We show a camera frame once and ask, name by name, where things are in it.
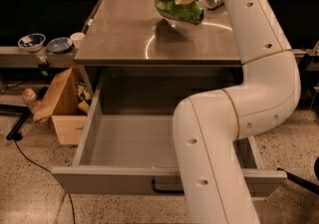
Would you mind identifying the green rice chip bag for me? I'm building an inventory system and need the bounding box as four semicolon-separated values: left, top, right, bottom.
154;0;204;25

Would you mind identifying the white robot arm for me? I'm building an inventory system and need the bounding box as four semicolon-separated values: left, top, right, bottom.
172;0;301;224

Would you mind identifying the small white cup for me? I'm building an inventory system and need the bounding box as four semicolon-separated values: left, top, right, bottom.
70;32;85;48

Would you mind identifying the black stand leg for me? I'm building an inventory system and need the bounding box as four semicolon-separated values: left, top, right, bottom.
285;157;319;195
0;105;31;141

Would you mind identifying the cardboard box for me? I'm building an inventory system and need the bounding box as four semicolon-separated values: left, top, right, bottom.
33;67;87;144

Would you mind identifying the dark blue bowl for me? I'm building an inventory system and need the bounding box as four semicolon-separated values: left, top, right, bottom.
47;37;73;53

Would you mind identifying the silver crumpled can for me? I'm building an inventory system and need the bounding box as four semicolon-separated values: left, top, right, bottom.
206;0;224;10

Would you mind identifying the grey side shelf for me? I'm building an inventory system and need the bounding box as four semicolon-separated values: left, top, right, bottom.
0;47;75;68

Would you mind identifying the black floor cable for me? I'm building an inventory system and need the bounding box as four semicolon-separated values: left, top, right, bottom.
13;139;77;224

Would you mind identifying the grey metal cabinet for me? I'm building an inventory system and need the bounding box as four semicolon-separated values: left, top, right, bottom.
75;0;243;114

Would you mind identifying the blue patterned bowl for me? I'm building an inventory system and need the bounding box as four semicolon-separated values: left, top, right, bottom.
18;33;46;53

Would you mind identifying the black stand leg right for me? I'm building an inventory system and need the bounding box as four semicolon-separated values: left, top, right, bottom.
285;157;319;195

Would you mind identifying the plastic bottle on floor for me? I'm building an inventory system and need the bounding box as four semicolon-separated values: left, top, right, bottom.
22;88;41;113

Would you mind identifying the black stand leg left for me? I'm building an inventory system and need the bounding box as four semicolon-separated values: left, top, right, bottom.
0;105;31;141

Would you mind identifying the black drawer handle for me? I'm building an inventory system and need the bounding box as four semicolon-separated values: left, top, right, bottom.
151;179;183;195

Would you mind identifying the grey open top drawer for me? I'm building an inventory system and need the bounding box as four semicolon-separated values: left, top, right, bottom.
51;72;288;198

